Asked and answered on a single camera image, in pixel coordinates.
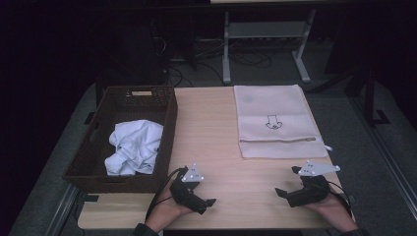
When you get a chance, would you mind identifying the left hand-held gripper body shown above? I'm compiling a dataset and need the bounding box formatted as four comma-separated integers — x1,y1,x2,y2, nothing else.
169,162,205,212

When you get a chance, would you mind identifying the white metal desk frame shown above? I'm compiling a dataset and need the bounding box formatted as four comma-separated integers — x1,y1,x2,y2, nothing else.
221,9,318,85

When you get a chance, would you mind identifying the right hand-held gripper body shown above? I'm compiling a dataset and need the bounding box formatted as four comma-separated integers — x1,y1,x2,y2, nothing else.
291,159,341,208

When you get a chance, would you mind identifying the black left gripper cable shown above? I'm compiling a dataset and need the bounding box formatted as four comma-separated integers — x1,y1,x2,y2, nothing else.
145,166,185,220

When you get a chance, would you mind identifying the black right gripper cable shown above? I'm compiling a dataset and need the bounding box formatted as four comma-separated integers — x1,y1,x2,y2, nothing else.
328,180,353,214

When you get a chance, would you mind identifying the white shirt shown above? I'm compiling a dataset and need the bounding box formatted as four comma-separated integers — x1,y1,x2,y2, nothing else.
103,119,164,177

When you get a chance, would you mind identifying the tangle of black floor cables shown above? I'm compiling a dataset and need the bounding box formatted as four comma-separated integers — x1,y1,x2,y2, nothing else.
165,45,273,88

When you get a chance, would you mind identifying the black metal stand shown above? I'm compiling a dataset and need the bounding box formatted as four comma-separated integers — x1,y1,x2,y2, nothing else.
308,65,392,127

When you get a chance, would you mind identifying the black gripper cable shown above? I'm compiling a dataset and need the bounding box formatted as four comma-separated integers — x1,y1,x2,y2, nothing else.
328,180,353,214
145,166,185,220

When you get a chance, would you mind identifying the grey metal floor rail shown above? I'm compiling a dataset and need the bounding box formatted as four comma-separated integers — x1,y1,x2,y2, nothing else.
45,183,80,236
347,97,417,217

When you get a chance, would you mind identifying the person's left hand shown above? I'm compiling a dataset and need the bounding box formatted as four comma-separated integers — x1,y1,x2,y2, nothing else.
145,181,195,234

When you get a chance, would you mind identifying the white mesh laundry bag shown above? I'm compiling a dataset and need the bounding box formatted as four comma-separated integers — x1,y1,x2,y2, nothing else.
233,84,333,160

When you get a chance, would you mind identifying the person's right hand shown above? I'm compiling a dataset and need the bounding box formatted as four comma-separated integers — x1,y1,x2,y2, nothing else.
305,193,359,234

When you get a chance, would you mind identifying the brown woven basket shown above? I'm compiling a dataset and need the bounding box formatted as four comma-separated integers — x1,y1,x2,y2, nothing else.
62,85,179,195

